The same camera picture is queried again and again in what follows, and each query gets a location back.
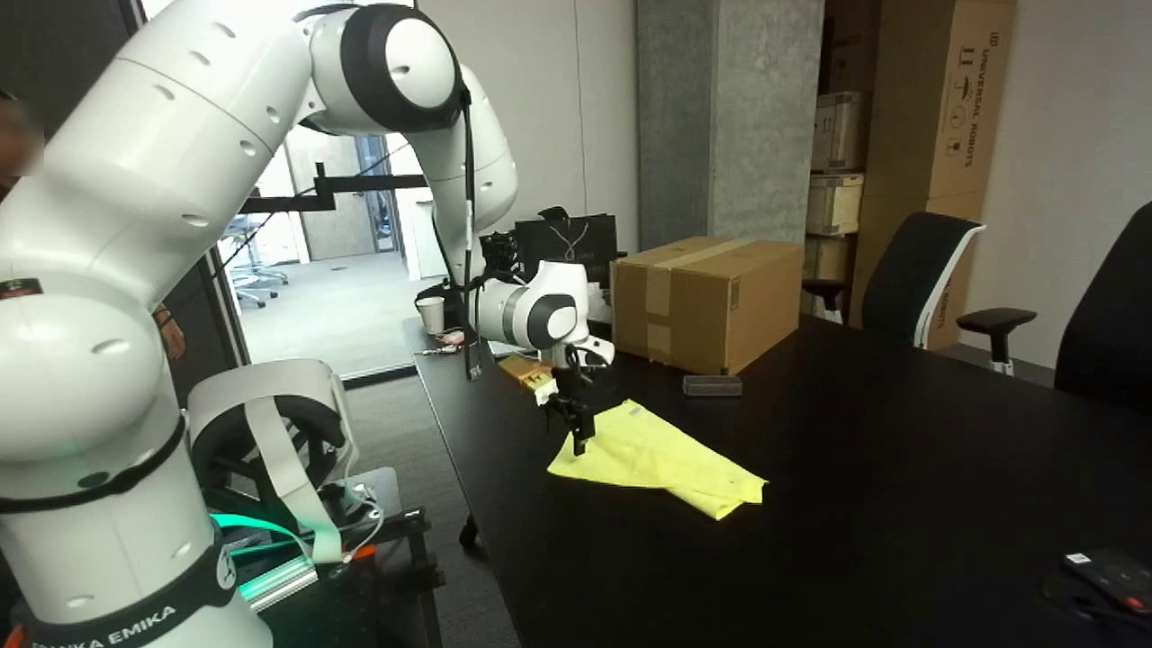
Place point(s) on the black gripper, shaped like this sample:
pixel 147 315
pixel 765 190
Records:
pixel 586 375

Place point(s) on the green towel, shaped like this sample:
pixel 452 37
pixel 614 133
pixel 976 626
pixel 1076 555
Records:
pixel 670 471

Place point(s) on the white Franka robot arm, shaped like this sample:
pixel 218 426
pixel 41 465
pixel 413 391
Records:
pixel 147 181

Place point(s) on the paper cup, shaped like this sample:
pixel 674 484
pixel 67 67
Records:
pixel 431 316

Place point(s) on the black bag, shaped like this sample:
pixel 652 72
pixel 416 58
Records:
pixel 579 235

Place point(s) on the black robot cart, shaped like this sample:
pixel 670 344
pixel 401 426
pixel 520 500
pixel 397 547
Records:
pixel 416 550

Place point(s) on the small shelf cardboard box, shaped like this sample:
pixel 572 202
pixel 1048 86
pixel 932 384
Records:
pixel 837 202
pixel 842 130
pixel 830 259

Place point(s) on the black office chair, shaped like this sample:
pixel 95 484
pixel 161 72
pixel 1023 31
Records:
pixel 1119 326
pixel 907 273

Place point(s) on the distant office chair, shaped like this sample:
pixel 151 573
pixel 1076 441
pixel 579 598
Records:
pixel 259 280

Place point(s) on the tall brown cardboard box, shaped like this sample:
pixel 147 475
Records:
pixel 975 108

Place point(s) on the tan wrist camera bar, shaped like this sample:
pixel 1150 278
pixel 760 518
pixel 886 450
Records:
pixel 527 375

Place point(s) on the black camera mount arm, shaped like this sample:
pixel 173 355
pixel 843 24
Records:
pixel 363 181

